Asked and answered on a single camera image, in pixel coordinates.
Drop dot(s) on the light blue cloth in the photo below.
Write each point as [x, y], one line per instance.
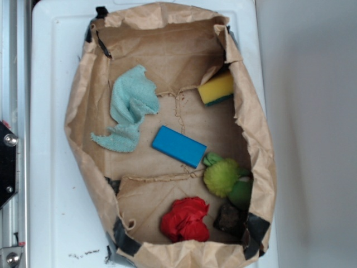
[133, 97]

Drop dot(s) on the red crumpled cloth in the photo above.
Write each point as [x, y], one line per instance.
[185, 220]

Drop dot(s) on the blue rectangular block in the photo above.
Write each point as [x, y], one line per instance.
[179, 146]

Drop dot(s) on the brown paper bag liner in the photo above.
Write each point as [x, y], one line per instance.
[182, 47]

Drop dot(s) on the yellow green sponge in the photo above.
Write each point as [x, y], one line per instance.
[217, 89]

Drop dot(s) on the green plush toy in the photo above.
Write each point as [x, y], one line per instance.
[225, 178]

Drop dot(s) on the dark brown block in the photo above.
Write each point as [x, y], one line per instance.
[231, 219]

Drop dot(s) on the white plastic tray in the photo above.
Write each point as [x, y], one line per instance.
[64, 229]

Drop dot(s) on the black metal bracket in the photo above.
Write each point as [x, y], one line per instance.
[9, 177]

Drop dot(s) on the silver corner bracket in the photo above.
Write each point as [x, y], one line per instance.
[11, 257]

